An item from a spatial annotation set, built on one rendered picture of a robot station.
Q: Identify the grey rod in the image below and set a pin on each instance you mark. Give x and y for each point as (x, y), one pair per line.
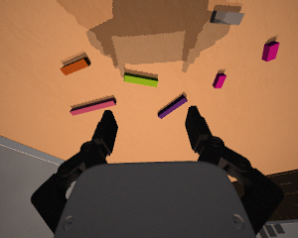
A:
(230, 18)

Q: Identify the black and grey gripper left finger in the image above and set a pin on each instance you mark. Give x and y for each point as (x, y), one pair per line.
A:
(50, 198)

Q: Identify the purple rod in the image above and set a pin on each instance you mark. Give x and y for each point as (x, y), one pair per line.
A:
(172, 106)

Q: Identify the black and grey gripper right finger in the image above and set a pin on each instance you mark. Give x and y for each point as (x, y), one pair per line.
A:
(261, 195)

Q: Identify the magenta rod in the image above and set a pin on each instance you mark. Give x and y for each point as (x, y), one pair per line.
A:
(219, 80)
(270, 51)

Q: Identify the dark pink rod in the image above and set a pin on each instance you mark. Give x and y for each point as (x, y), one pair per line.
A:
(93, 106)

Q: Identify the lime green rod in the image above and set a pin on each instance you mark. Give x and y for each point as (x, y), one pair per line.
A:
(140, 79)

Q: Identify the orange rod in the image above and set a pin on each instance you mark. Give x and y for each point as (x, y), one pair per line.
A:
(75, 66)

